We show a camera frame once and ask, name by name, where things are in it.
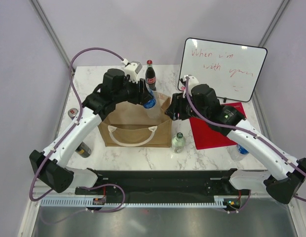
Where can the white slotted cable duct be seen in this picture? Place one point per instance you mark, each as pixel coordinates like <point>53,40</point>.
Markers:
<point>105,202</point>

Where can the glass cola bottle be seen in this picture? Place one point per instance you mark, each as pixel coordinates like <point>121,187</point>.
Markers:
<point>150,76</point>

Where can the blue label water bottle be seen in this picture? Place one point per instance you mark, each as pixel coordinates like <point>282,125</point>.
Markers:
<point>152,107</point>

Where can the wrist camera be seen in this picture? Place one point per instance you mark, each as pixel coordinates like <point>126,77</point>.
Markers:
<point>132,69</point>
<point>188,81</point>

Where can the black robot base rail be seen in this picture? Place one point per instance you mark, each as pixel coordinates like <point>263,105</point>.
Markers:
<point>162,186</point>

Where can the black drink can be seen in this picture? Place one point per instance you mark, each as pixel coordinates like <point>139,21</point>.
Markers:
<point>83,150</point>

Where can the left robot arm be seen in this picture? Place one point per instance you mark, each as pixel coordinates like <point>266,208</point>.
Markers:
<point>117,86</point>

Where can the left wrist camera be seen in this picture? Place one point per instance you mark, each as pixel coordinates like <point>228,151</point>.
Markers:
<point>132,69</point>

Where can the clear soda water bottle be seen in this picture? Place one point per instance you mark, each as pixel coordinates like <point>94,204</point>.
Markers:
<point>178,142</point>

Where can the blue red drink can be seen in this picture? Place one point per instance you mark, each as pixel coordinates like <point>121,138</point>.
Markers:
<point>72,113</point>

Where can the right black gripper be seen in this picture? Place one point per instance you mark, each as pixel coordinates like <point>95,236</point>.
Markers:
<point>178,100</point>

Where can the white whiteboard black frame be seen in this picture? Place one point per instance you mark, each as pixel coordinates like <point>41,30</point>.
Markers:
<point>231,69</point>

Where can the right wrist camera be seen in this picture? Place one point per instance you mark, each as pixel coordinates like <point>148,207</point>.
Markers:
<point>188,81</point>

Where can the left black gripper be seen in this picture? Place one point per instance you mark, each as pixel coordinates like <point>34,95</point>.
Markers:
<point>141,95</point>

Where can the blue label plastic bottle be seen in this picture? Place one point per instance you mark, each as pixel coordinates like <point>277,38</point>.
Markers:
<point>237,152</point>

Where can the brown canvas tote bag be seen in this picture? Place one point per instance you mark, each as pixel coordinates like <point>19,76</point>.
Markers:
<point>130,126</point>

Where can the red clip file folder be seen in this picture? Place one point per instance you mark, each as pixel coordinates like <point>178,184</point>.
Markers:
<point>206,138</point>

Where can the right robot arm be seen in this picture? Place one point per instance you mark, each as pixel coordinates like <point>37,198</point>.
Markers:
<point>284,174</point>

